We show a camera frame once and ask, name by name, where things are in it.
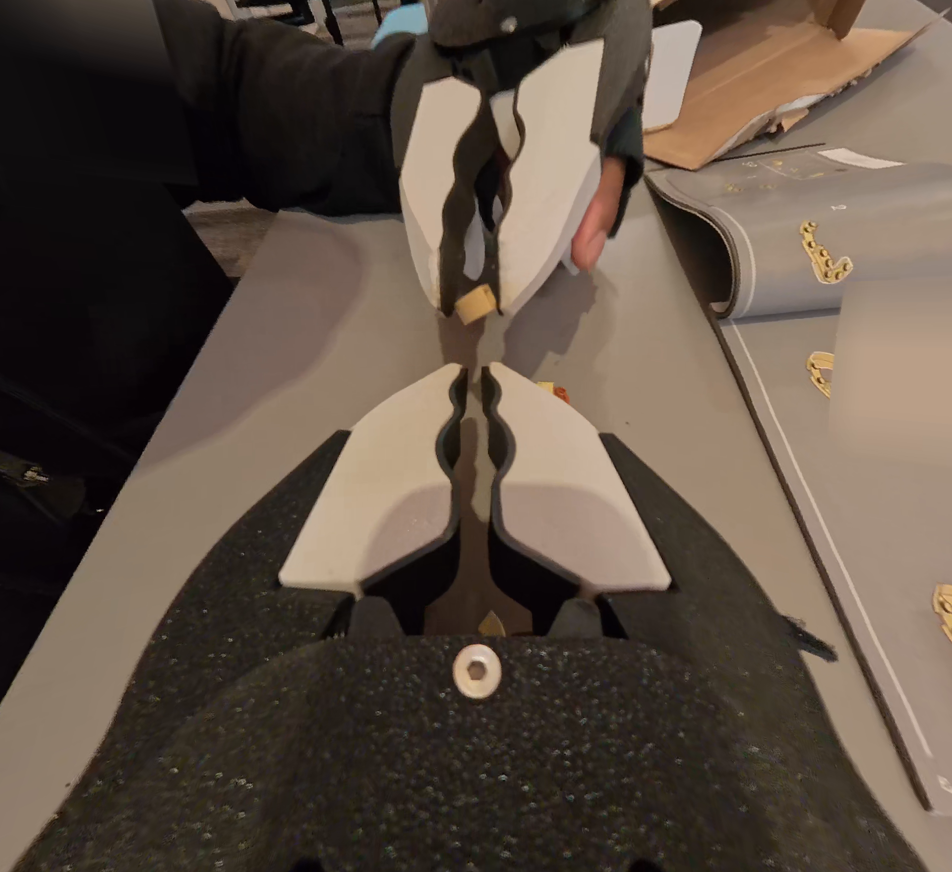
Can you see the grey instruction booklet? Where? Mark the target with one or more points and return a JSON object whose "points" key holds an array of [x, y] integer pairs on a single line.
{"points": [[833, 411]]}

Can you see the brown round toy brick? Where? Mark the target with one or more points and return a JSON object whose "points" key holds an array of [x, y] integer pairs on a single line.
{"points": [[555, 393]]}

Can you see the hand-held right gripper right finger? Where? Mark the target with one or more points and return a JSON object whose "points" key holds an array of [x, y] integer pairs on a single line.
{"points": [[573, 500]]}

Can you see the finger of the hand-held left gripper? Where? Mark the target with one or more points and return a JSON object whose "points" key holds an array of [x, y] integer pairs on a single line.
{"points": [[558, 158], [432, 173]]}

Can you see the person's left forearm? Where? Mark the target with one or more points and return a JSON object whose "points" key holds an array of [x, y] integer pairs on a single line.
{"points": [[268, 114]]}

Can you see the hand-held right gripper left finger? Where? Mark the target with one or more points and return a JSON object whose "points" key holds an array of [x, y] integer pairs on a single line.
{"points": [[372, 500]]}

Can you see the brown cardboard piece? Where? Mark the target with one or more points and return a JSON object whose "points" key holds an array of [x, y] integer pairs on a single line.
{"points": [[774, 54]]}

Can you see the person's left hand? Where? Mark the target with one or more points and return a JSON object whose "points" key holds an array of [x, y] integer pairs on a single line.
{"points": [[600, 218]]}

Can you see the tan curved brick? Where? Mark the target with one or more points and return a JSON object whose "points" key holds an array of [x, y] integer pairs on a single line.
{"points": [[473, 306]]}

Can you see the small white box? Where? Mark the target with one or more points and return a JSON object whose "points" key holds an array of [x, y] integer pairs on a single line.
{"points": [[670, 77]]}

